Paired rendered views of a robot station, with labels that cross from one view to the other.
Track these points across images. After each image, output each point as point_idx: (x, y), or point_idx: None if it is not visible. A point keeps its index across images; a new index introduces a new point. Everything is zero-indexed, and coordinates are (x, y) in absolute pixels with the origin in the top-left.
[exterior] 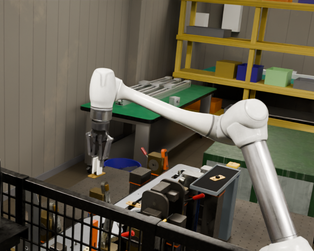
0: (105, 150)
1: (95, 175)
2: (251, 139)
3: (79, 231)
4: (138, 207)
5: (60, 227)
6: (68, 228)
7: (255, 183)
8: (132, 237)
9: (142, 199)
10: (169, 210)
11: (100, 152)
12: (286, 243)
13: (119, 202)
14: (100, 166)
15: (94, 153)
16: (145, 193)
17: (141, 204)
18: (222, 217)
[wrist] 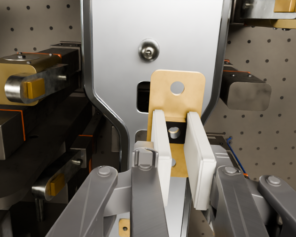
0: (64, 230)
1: (167, 109)
2: None
3: (183, 26)
4: (122, 219)
5: (245, 15)
6: (224, 27)
7: None
8: (24, 59)
9: (27, 177)
10: (23, 227)
11: (139, 209)
12: None
13: (176, 217)
14: (145, 143)
15: (221, 193)
16: (1, 192)
17: (34, 168)
18: None
